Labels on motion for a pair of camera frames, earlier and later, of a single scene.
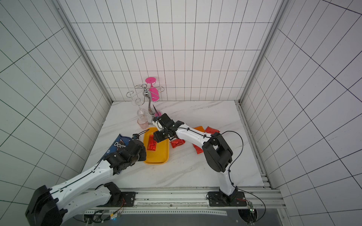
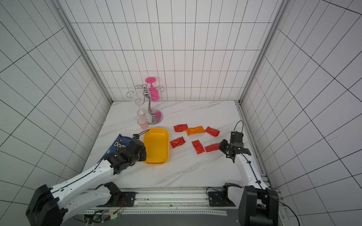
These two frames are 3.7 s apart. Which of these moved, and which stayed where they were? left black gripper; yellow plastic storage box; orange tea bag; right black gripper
Moved: right black gripper
Stayed: orange tea bag; left black gripper; yellow plastic storage box
